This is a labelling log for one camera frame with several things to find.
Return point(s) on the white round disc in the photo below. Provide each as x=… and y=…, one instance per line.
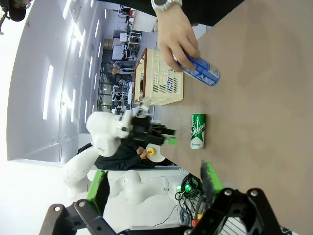
x=160, y=156

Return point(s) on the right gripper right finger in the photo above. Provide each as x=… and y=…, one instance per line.
x=215, y=186

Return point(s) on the green drink can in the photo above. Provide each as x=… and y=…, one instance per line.
x=198, y=132

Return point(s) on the ceiling light strip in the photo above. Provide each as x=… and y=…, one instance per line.
x=48, y=91
x=82, y=41
x=73, y=102

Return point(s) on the person in black clothes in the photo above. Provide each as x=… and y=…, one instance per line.
x=207, y=12

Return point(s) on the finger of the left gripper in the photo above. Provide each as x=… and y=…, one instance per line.
x=171, y=142
x=171, y=132

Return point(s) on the silver wristwatch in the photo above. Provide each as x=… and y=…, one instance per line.
x=166, y=3

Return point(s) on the cream shopping basket brown rim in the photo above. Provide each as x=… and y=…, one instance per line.
x=156, y=98

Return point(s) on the person in dark jacket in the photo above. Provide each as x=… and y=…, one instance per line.
x=117, y=161

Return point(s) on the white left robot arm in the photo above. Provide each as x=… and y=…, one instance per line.
x=102, y=132

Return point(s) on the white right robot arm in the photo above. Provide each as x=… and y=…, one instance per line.
x=137, y=186

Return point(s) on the red emergency stop button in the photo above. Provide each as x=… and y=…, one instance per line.
x=196, y=221

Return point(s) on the blue drink can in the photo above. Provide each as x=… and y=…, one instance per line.
x=205, y=72
x=171, y=85

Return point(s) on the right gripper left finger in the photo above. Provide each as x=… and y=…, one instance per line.
x=97, y=191

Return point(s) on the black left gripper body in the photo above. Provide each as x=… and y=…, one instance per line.
x=141, y=128

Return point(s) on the person's left hand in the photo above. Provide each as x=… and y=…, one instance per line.
x=173, y=34

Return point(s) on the black hanging device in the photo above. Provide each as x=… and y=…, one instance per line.
x=17, y=12

